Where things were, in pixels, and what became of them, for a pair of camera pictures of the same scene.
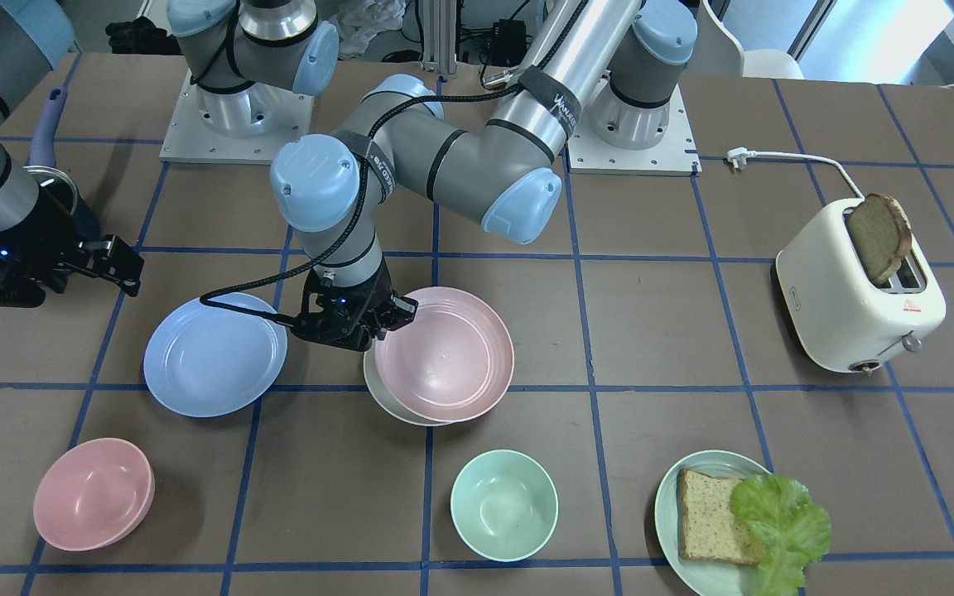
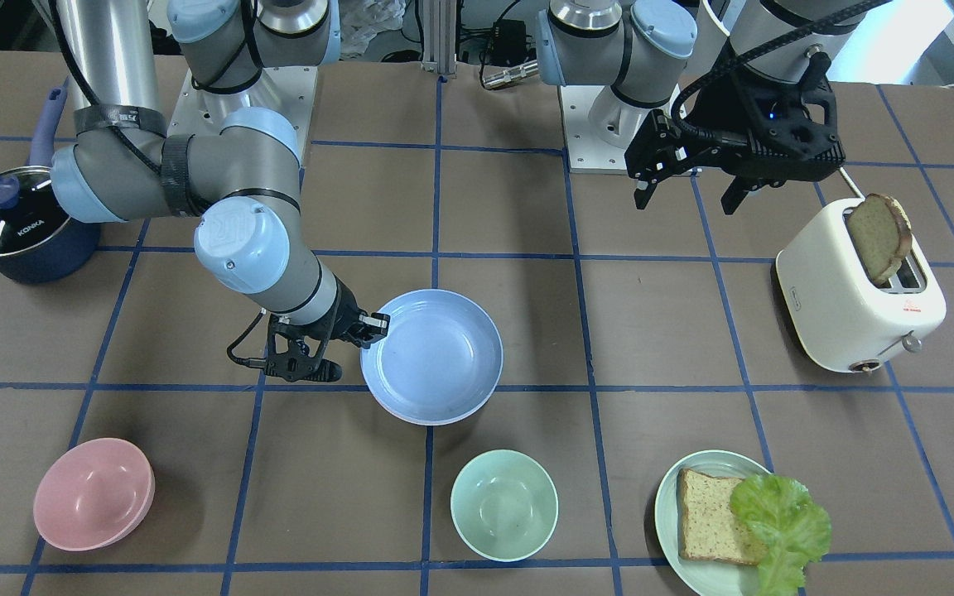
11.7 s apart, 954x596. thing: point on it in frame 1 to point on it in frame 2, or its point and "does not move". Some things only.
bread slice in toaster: x=882 y=233 does not move
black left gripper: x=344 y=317 to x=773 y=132
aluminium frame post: x=439 y=34 does not move
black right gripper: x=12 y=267 to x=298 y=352
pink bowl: x=93 y=493 does not move
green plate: x=707 y=577 does not move
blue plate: x=206 y=361 to x=441 y=361
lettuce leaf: x=796 y=531 does not move
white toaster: x=840 y=315 does not move
